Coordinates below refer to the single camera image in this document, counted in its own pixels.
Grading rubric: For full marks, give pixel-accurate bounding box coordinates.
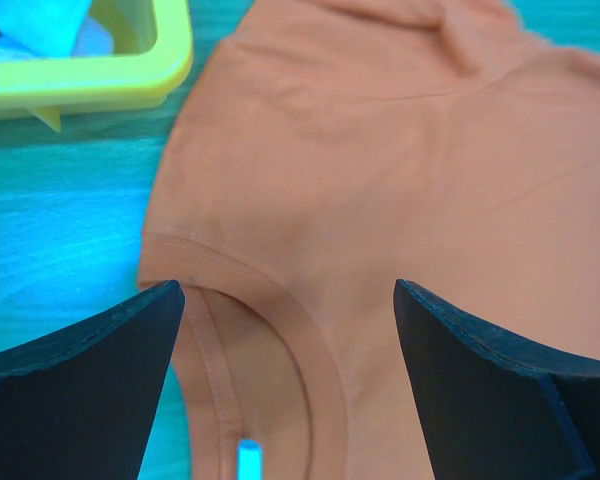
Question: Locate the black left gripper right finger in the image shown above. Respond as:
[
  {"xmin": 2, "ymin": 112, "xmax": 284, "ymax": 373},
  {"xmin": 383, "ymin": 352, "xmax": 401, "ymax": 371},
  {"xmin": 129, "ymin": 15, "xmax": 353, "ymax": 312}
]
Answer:
[{"xmin": 394, "ymin": 280, "xmax": 600, "ymax": 479}]

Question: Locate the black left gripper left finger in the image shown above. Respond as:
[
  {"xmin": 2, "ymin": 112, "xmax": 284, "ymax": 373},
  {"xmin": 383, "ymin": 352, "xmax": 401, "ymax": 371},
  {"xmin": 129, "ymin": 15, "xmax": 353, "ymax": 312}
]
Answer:
[{"xmin": 0, "ymin": 280, "xmax": 184, "ymax": 479}]

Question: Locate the orange t shirt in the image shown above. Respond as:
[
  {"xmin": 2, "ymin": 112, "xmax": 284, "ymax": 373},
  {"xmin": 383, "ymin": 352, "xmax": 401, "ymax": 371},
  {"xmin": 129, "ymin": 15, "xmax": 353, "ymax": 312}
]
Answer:
[{"xmin": 138, "ymin": 1, "xmax": 600, "ymax": 479}]

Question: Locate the yellow plastic bin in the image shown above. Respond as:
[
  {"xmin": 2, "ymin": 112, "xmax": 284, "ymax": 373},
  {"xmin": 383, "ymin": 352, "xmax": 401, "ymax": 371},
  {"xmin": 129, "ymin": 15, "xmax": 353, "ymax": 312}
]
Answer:
[{"xmin": 0, "ymin": 0, "xmax": 194, "ymax": 131}]

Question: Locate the beige t shirt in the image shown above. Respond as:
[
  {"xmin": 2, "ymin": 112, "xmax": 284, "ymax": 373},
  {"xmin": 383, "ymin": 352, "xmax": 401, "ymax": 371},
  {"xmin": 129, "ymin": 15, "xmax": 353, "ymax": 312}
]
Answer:
[{"xmin": 0, "ymin": 0, "xmax": 114, "ymax": 62}]

